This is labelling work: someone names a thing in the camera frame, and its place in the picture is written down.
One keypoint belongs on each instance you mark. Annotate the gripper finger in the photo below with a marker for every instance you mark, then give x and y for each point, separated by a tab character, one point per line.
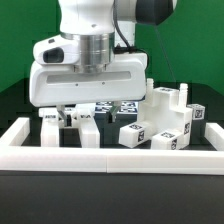
116	106
65	117

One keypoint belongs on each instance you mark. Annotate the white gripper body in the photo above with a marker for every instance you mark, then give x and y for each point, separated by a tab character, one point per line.
123	79

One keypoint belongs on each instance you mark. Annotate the white chair back part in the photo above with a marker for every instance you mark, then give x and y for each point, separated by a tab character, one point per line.
81	118

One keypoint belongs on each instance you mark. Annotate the white chair seat part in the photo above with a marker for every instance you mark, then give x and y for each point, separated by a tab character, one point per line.
165	108

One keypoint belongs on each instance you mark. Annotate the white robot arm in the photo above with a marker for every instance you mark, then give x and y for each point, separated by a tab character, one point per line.
83	65

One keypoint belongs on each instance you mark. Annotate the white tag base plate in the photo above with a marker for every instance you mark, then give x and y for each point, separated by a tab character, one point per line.
127	107

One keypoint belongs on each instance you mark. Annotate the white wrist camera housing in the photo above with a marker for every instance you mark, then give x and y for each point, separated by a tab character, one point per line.
56	50

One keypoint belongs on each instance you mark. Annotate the white U-shaped frame fence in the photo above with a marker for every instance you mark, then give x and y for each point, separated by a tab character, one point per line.
15	156

